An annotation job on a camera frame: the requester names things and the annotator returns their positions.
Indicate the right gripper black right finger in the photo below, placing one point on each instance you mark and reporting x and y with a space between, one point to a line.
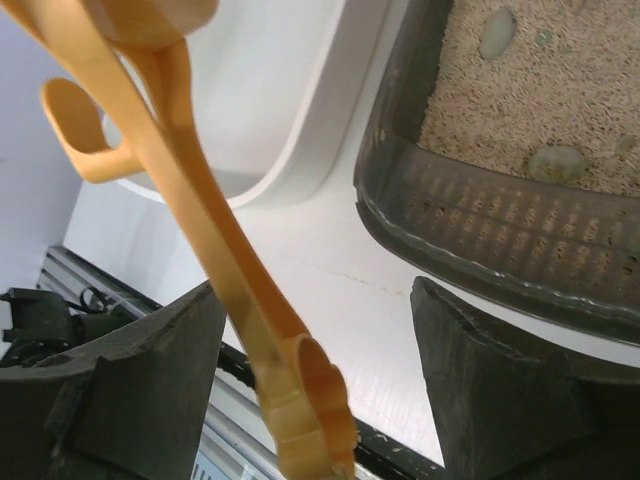
510 405

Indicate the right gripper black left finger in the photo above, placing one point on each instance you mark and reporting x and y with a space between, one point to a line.
128 405

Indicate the orange plastic litter scoop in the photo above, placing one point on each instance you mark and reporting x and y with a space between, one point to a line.
125 107

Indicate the grey-green litter clump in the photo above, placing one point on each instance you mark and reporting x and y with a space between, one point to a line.
558 164
497 34

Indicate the dark grey litter box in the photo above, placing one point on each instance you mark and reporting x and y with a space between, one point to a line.
568 256

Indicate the white plastic waste tub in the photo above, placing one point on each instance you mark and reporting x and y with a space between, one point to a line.
274 87

